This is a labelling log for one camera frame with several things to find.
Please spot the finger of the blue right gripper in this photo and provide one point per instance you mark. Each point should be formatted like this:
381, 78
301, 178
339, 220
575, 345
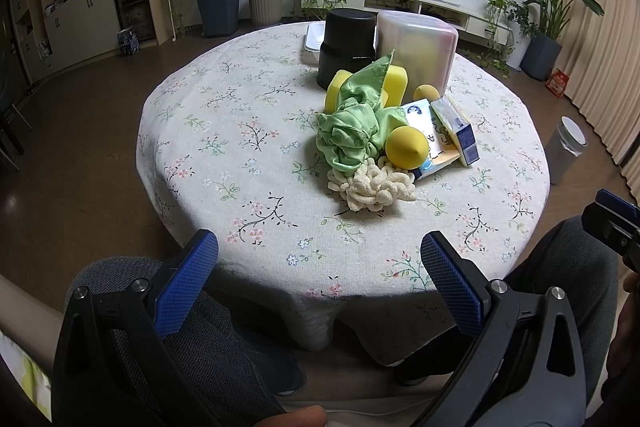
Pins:
616, 204

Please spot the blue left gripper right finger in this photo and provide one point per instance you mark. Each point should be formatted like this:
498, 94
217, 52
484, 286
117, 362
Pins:
459, 282

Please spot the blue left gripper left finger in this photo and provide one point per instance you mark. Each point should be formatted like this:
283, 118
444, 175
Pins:
179, 281

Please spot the cream chenille scrunchie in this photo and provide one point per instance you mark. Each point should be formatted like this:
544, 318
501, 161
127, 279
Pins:
375, 185

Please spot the blue white tissue pack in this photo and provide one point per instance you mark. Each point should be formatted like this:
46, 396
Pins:
459, 129

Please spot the yellow teardrop makeup sponge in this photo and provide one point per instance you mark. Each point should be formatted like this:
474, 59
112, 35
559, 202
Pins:
407, 148

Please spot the bear print tissue pack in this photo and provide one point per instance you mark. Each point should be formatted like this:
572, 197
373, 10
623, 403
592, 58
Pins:
441, 149

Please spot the green satin cloth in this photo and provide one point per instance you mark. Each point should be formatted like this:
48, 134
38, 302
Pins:
357, 131

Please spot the small yellow round sponge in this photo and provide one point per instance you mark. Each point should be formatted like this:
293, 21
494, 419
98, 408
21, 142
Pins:
426, 92

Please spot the yellow rectangular sponge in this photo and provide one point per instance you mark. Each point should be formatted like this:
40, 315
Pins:
381, 87

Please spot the person right hand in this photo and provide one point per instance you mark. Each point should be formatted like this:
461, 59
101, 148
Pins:
623, 346

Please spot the grey cylindrical trash can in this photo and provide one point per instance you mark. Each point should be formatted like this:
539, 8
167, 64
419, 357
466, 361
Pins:
566, 144

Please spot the red paper bag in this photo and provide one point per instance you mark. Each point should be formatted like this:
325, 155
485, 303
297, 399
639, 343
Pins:
557, 83

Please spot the beige curtain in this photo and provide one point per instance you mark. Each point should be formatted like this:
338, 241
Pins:
601, 56

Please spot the large leaf plant dark pot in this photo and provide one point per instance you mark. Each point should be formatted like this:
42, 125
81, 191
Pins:
544, 22

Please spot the floral round tablecloth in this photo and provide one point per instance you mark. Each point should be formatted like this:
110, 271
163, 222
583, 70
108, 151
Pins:
227, 144

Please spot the trailing vine plant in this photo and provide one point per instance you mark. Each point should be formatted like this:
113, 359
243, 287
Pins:
501, 17

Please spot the translucent plastic storage box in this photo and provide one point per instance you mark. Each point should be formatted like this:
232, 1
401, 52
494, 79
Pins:
423, 45

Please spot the small dark floor box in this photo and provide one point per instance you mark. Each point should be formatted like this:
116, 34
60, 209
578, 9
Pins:
128, 42

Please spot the black cylindrical container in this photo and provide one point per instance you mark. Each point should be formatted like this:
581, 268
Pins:
348, 43

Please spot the white plastic tray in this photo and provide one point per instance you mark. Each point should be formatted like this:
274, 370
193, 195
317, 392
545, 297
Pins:
313, 40

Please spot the white low tv console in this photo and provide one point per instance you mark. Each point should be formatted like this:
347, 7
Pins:
470, 25

